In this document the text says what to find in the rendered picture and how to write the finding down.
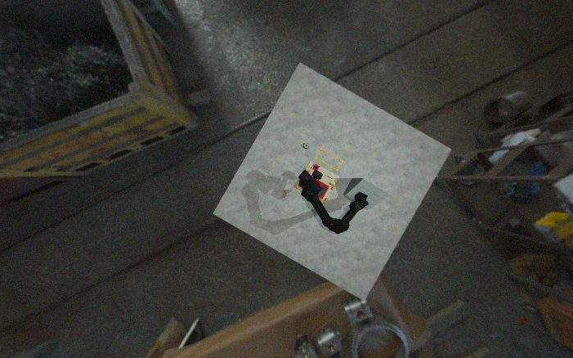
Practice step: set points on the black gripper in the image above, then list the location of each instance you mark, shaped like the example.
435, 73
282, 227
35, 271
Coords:
317, 175

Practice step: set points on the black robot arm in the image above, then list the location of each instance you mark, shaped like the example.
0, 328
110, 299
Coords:
310, 190

